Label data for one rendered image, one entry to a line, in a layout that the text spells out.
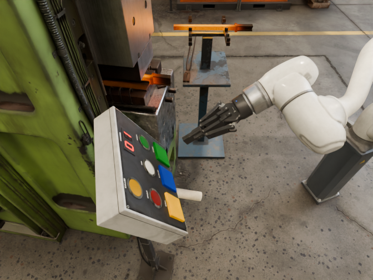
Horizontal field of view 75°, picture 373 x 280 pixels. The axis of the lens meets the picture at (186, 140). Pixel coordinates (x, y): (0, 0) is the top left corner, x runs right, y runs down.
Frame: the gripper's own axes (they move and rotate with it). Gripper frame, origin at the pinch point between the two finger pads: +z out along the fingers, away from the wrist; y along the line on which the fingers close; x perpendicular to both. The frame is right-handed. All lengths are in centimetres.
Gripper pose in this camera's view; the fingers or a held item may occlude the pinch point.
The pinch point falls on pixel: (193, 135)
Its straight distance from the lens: 81.1
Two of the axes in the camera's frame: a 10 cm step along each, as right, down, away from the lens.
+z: -8.4, 5.0, 2.3
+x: -4.8, -4.7, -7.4
